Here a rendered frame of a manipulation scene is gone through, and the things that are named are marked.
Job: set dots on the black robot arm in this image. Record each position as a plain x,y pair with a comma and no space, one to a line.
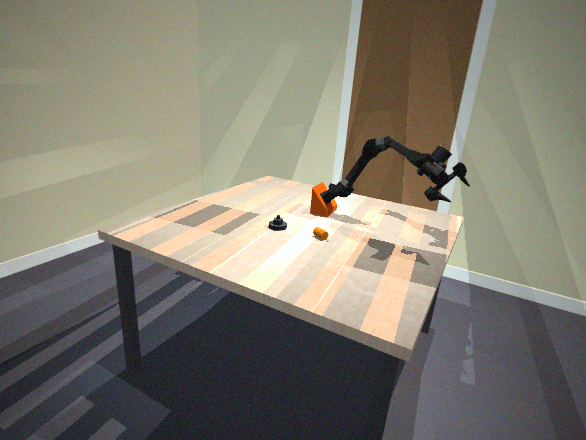
423,161

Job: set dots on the orange cylinder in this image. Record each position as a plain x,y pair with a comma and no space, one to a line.
320,233

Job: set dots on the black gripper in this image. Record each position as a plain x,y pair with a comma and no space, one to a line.
434,194

